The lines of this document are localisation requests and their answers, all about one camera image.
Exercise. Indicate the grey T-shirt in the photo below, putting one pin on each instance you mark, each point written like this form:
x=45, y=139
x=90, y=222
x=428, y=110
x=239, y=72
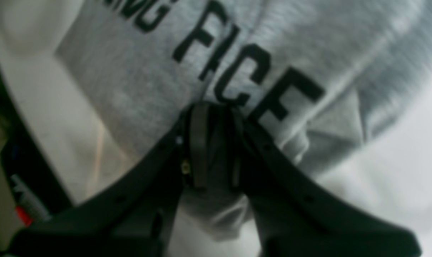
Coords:
x=322, y=77

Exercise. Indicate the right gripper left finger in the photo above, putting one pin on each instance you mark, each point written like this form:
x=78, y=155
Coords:
x=134, y=217

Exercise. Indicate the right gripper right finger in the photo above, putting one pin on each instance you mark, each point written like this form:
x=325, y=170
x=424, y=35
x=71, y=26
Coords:
x=295, y=217

